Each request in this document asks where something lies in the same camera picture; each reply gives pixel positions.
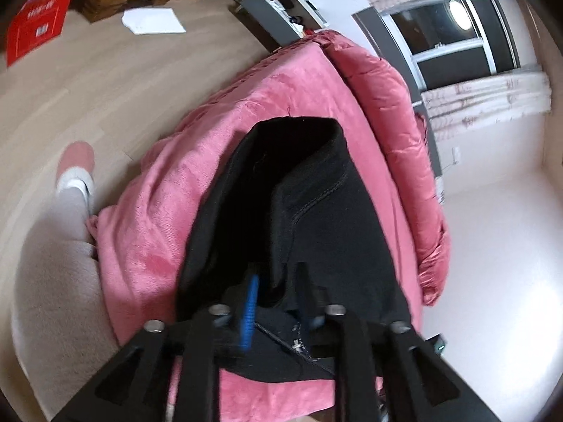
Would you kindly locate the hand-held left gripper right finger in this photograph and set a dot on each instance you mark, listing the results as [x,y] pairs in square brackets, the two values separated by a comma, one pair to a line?
[308,303]

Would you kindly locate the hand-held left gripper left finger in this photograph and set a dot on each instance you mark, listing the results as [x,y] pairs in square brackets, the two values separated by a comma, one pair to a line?
[248,312]

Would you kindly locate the black pants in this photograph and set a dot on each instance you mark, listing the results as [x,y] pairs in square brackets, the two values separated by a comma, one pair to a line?
[308,193]

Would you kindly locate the pink fleece blanket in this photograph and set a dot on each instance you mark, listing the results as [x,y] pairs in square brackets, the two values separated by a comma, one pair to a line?
[184,193]

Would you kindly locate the person's leg in beige trousers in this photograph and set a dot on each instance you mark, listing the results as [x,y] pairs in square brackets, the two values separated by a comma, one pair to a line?
[48,294]

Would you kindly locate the pink satin duvet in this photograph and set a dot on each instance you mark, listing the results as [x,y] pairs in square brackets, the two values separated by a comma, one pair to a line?
[382,96]

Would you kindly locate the pink slipper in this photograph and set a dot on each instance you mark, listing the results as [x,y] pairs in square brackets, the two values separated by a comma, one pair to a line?
[77,156]

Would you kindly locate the grey nightstand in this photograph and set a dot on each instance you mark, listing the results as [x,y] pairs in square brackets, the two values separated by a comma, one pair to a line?
[268,13]

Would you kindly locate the white paper sheet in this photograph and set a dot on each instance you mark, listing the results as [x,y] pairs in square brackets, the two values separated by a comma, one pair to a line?
[154,20]

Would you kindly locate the white framed window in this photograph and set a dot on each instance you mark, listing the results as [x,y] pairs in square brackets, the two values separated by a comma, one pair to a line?
[448,26]

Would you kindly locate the red cardboard box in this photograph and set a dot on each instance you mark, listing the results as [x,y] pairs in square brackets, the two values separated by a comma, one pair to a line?
[39,17]

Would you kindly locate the white wall socket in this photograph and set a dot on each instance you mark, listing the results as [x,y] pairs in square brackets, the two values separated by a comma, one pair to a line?
[457,156]

